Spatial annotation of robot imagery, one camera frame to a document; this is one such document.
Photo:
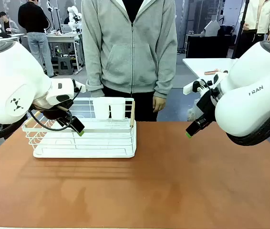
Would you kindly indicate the small white background robot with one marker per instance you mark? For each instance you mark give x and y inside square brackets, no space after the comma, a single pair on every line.
[74,19]

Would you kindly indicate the red flat tool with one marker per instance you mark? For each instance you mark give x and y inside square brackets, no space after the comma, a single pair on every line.
[211,72]

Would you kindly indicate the clear plastic bag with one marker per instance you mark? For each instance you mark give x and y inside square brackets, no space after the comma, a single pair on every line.
[192,114]

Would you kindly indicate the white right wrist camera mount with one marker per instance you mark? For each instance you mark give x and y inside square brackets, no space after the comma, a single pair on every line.
[187,88]

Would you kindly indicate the black cabinet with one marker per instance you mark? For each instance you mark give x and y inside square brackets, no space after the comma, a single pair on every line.
[206,47]

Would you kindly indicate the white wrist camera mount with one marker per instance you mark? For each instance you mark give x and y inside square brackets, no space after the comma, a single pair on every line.
[187,88]
[80,86]

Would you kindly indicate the person's left forearm grey sleeve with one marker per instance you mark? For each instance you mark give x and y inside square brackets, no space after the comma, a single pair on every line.
[166,78]

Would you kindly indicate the person's left hand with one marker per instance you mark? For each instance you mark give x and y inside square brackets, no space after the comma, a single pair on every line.
[158,103]

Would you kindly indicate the white workbench with legs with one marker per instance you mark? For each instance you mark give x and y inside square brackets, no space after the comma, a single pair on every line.
[61,37]

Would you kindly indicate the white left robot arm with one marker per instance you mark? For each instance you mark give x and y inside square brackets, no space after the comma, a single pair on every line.
[11,78]

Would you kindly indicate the person in grey hoodie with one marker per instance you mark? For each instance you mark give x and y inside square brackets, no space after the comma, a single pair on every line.
[130,59]

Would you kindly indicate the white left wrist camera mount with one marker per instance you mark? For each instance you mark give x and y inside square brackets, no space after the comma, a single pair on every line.
[80,86]

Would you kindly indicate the white angular device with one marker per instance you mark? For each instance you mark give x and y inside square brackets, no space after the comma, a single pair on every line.
[211,27]

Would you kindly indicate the grey step stool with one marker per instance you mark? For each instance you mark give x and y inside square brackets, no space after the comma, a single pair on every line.
[64,65]

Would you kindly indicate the black tripod pole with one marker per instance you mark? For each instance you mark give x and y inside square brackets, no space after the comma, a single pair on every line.
[241,28]

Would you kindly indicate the white plastic utensil holder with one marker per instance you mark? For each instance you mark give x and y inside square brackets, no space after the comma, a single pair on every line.
[101,107]

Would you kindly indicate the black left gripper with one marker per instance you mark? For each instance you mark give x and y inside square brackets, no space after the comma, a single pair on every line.
[56,112]

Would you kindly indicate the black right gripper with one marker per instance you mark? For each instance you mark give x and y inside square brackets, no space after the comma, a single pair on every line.
[206,107]

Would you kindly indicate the person in white jacket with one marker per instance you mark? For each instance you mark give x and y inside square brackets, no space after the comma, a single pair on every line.
[261,14]

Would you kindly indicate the seated person in grey jacket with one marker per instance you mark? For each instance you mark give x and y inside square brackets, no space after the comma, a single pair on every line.
[11,26]

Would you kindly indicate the white side table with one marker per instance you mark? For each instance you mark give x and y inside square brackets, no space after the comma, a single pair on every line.
[204,64]

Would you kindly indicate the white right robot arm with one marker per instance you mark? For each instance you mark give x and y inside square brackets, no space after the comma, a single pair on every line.
[252,102]

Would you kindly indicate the person's right forearm grey sleeve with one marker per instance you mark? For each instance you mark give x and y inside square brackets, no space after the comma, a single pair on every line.
[93,76]

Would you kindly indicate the person in black sweater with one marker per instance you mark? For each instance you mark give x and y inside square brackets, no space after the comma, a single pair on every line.
[33,16]

